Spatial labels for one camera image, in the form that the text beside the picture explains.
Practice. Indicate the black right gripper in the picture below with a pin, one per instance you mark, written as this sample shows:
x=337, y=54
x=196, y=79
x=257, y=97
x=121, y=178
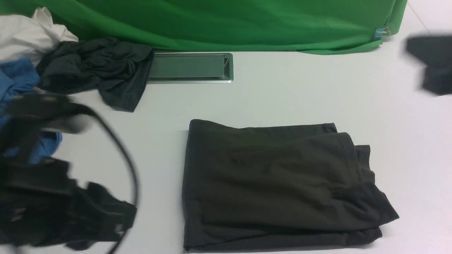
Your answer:
x=435, y=52

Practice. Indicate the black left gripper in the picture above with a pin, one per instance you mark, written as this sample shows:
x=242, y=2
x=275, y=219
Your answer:
x=41, y=207

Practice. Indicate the dark gray long-sleeve shirt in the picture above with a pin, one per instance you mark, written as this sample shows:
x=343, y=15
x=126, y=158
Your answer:
x=286, y=187

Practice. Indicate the blue crumpled shirt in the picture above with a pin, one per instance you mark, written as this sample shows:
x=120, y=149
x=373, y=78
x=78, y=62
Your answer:
x=18, y=77

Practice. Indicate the dark teal crumpled shirt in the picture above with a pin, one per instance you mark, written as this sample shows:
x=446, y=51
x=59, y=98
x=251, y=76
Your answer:
x=118, y=70

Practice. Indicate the blue binder clip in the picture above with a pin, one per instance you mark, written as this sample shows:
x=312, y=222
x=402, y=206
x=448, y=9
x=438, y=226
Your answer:
x=382, y=34

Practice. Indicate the green backdrop cloth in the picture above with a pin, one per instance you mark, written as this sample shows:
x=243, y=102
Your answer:
x=322, y=27

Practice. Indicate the white crumpled cloth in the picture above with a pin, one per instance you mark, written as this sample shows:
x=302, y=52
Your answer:
x=22, y=37

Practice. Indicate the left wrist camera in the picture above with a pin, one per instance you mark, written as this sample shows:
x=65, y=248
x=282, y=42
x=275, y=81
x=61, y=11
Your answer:
x=57, y=112

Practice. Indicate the metal table cable hatch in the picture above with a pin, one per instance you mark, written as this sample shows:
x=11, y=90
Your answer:
x=191, y=68

